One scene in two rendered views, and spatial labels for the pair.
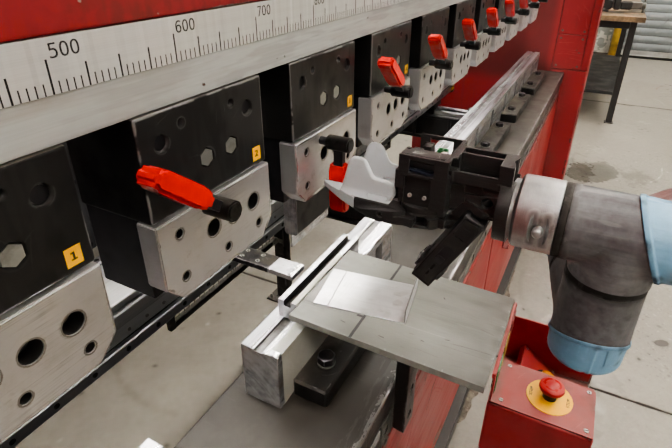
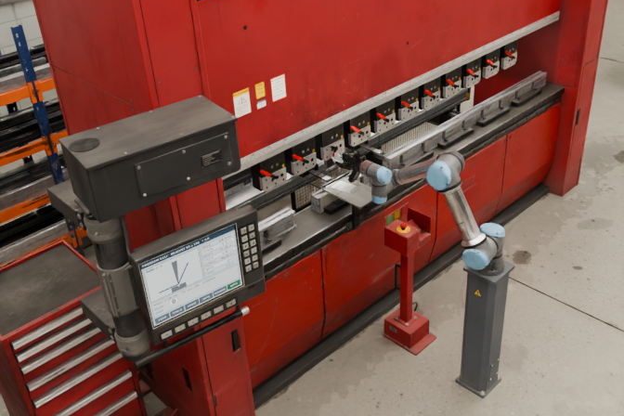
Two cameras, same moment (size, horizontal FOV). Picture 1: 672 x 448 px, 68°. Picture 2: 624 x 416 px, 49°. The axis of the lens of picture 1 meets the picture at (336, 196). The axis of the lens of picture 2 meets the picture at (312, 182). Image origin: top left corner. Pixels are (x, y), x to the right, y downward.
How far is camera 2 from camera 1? 2.93 m
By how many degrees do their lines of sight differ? 18
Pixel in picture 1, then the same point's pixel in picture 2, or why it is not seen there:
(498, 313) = not seen: hidden behind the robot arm
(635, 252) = (375, 176)
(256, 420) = (312, 214)
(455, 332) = (361, 197)
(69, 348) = (280, 178)
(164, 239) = (294, 164)
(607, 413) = (513, 291)
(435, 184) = (347, 160)
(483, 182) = (357, 161)
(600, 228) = (371, 172)
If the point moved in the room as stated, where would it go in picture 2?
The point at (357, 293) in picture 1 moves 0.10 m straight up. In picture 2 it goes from (343, 187) to (342, 170)
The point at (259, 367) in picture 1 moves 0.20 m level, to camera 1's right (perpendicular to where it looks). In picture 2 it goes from (315, 201) to (351, 206)
